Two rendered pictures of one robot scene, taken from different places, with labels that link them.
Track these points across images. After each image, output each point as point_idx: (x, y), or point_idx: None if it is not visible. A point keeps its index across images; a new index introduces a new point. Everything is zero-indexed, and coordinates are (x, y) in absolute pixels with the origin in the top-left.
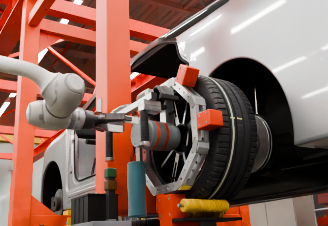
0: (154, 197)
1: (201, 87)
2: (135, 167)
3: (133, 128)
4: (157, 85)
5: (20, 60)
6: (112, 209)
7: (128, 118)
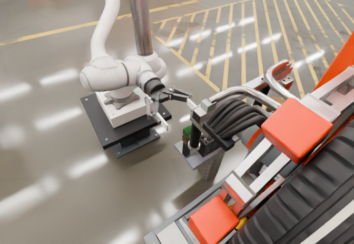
0: None
1: (286, 182)
2: None
3: None
4: (225, 103)
5: (95, 30)
6: (184, 150)
7: (156, 120)
